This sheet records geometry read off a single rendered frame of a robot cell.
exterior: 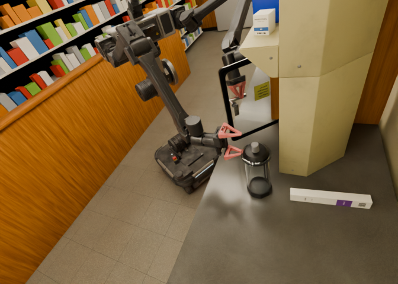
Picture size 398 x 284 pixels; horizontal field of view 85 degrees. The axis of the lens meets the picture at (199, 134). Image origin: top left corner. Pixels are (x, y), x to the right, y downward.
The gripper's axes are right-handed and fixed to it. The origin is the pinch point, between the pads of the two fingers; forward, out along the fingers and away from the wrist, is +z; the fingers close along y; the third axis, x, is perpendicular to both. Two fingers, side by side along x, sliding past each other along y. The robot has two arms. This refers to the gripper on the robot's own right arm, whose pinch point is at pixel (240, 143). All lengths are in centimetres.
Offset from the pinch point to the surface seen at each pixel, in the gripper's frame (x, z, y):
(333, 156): 18.4, 32.4, -21.0
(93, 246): -34, -140, -120
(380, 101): 46, 50, -12
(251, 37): 17.7, 2.5, 31.4
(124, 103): 108, -183, -66
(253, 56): 9.1, 4.9, 28.9
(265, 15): 17.8, 6.9, 37.2
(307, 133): 9.1, 21.7, -0.8
